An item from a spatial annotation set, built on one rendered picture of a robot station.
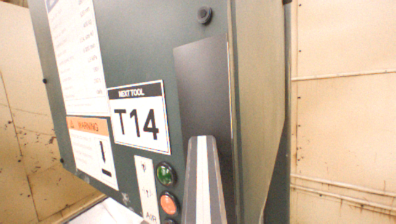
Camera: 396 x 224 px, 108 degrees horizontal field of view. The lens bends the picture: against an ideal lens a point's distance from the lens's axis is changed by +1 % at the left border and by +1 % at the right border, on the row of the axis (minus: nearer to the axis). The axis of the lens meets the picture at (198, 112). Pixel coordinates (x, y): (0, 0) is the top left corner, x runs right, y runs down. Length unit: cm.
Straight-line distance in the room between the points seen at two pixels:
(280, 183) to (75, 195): 141
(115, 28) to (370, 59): 114
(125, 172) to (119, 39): 16
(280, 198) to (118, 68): 91
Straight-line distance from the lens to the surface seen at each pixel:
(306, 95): 113
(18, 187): 144
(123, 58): 19
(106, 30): 22
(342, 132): 119
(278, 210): 100
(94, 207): 165
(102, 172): 29
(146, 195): 21
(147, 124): 16
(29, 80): 138
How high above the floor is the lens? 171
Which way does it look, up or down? 8 degrees down
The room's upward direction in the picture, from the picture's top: 5 degrees counter-clockwise
